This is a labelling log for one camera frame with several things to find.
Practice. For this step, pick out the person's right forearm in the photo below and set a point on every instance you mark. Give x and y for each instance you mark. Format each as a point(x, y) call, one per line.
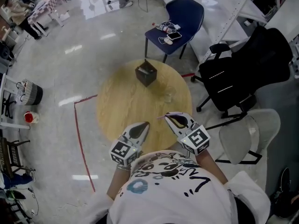
point(210, 167)

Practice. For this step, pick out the navy blue chair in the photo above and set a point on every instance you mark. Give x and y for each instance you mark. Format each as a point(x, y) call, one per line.
point(187, 10)

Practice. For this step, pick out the black oval board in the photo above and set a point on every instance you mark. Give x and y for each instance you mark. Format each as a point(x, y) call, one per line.
point(285, 179)

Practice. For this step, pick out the round wooden table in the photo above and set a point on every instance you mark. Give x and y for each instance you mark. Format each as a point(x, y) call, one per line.
point(126, 106)

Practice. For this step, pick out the red floor tape line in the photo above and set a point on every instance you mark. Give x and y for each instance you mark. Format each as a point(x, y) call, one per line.
point(188, 75)
point(86, 99)

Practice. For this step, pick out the white metal shelf rack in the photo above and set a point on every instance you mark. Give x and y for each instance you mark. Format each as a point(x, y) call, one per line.
point(217, 3)

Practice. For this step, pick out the light grey chair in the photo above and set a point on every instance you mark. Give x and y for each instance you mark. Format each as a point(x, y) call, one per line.
point(250, 136)

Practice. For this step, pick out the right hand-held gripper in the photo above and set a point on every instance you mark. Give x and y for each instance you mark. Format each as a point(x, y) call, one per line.
point(196, 140)

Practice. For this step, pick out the person's left forearm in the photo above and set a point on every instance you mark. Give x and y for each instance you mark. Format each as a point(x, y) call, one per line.
point(116, 183)

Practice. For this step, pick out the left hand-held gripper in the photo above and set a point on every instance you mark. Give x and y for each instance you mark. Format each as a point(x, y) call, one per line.
point(123, 153)

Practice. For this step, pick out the black metal lattice chair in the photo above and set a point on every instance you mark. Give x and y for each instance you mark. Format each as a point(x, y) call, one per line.
point(12, 155)

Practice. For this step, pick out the black bag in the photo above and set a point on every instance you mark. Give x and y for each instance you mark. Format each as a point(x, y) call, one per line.
point(288, 204)

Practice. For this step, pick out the checkered cloth table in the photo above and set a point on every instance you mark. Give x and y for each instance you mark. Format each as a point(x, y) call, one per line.
point(44, 8)

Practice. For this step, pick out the white desk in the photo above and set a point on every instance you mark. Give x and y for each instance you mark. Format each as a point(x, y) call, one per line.
point(14, 125)

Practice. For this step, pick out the black office chair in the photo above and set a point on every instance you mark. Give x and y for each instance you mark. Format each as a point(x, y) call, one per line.
point(261, 59)

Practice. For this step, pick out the white printed t-shirt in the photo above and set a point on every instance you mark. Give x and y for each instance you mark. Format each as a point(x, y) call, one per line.
point(172, 199)

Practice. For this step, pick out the black square box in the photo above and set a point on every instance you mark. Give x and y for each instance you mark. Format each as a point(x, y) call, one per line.
point(146, 74)

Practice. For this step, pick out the clear plastic water bottle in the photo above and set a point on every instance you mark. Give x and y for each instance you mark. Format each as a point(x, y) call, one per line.
point(162, 27)

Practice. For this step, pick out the small red white bucket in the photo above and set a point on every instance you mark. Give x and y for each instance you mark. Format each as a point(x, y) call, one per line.
point(30, 117)

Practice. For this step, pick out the white smartphone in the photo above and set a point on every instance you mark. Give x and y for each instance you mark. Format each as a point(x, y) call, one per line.
point(174, 35)

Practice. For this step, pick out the white charger block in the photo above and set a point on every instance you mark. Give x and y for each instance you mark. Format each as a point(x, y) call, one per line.
point(176, 27)

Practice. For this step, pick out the clear drinking glass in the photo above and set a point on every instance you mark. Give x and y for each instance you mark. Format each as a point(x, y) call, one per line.
point(168, 98)

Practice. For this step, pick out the grey white woven basket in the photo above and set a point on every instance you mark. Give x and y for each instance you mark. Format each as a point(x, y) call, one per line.
point(35, 94)

